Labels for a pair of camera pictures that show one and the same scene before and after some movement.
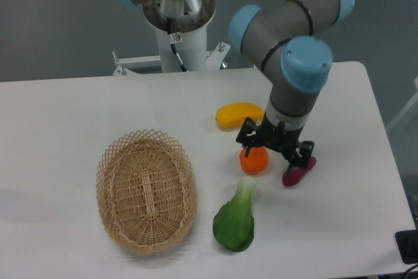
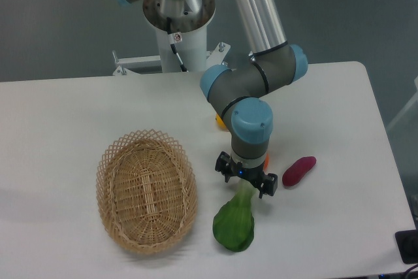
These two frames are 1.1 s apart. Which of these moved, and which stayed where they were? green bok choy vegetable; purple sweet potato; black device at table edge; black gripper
Moved: black gripper
Stayed: black device at table edge; green bok choy vegetable; purple sweet potato
